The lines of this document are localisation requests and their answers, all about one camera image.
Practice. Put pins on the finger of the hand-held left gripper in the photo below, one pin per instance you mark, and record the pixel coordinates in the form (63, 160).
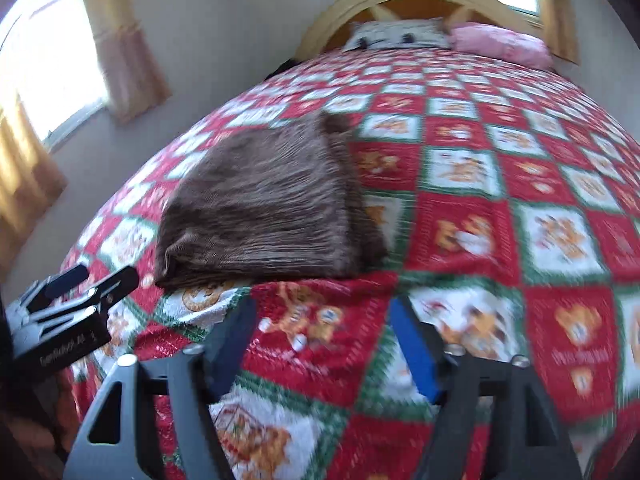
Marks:
(120, 282)
(67, 282)

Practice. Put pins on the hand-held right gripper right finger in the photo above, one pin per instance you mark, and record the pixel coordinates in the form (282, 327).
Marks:
(415, 350)

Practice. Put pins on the cream wooden headboard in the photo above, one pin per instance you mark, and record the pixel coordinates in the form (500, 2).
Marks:
(340, 10)

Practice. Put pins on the brown knit sweater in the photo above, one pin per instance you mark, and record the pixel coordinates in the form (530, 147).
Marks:
(265, 210)

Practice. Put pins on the pink pillow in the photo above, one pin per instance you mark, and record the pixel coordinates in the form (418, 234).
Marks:
(500, 42)

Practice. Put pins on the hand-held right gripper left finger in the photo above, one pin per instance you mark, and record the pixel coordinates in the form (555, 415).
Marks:
(230, 345)

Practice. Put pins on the white patterned pillow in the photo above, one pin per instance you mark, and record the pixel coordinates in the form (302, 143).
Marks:
(395, 35)

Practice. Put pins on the dark object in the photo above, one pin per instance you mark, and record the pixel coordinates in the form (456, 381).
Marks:
(282, 67)

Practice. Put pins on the red printed bear blanket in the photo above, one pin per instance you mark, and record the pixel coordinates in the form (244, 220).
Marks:
(500, 185)

